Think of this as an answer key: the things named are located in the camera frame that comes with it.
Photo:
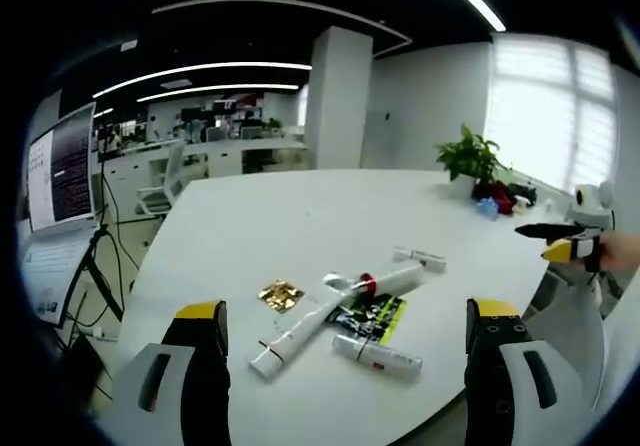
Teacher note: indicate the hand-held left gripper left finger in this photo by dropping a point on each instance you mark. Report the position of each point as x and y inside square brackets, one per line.
[197, 366]

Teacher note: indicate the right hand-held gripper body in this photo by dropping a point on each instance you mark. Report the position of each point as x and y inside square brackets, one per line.
[592, 206]

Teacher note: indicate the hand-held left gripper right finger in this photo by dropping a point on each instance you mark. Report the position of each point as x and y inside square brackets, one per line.
[495, 366]

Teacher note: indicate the gold foil skincare sachet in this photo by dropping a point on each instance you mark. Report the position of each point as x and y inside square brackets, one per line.
[280, 295]

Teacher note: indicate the short white skincare tube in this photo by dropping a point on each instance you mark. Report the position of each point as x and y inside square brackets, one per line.
[378, 357]

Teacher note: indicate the small white skincare tube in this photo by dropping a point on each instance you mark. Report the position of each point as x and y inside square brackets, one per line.
[419, 259]

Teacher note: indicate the long white skincare tube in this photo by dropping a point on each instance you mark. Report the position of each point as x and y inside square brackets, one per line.
[320, 316]

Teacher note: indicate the black green skincare sachet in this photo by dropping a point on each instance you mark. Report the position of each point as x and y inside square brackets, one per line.
[370, 318]

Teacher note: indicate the white skincare tube red band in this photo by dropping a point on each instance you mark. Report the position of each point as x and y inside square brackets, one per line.
[357, 286]

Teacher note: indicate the red and blue objects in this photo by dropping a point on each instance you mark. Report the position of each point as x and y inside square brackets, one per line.
[505, 197]

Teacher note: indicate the person's right hand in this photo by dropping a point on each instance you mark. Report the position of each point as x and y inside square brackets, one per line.
[620, 251]

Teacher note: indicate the blue plastic wrapper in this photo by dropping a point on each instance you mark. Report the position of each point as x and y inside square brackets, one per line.
[487, 207]

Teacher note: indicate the potted green plant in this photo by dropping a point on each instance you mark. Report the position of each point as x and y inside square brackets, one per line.
[470, 161]

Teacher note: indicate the white laptop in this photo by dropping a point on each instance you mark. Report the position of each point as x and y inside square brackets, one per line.
[50, 261]

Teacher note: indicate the white office chair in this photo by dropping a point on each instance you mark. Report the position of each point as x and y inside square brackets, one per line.
[162, 181]

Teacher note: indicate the white office counter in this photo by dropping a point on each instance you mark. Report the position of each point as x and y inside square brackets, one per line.
[210, 153]

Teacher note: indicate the computer monitor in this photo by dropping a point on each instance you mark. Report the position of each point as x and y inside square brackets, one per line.
[60, 171]

